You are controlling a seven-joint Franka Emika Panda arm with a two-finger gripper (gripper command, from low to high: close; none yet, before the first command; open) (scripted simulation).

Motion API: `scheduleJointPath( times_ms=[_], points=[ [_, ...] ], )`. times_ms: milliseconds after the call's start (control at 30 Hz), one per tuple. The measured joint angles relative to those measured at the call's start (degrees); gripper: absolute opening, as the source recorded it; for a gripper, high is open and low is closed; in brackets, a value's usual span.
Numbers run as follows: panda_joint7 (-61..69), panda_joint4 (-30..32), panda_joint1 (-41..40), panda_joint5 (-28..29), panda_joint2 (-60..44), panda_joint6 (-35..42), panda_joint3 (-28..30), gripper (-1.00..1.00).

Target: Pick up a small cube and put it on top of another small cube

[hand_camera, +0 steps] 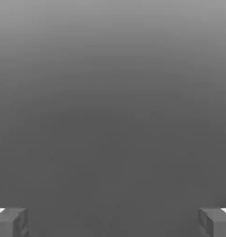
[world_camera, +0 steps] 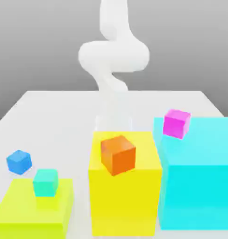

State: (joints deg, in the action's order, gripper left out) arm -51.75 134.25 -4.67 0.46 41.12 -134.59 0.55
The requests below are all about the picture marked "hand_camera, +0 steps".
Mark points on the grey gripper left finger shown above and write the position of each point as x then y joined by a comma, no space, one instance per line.
9,224

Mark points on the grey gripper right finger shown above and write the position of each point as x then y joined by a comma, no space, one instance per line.
216,225

